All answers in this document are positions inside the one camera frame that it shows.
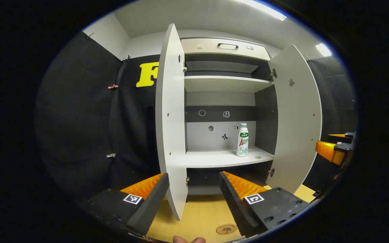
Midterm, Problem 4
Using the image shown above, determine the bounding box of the grey cabinet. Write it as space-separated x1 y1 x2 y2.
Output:
180 36 281 196

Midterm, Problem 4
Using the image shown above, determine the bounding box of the grey cabinet door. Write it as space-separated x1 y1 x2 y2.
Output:
268 44 322 194
156 23 188 221

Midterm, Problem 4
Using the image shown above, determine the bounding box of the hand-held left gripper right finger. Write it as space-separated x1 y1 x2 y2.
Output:
219 171 310 238

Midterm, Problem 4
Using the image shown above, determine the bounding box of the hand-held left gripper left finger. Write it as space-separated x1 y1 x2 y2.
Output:
79 173 170 236

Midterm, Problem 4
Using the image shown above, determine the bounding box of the round wooden coaster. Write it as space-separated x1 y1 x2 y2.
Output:
216 223 238 235

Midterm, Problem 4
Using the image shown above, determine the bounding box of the white bottle with green label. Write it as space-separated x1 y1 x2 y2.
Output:
236 123 249 157

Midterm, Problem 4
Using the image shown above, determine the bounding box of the black backdrop cloth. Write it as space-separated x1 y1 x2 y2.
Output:
308 56 359 194
35 31 161 203

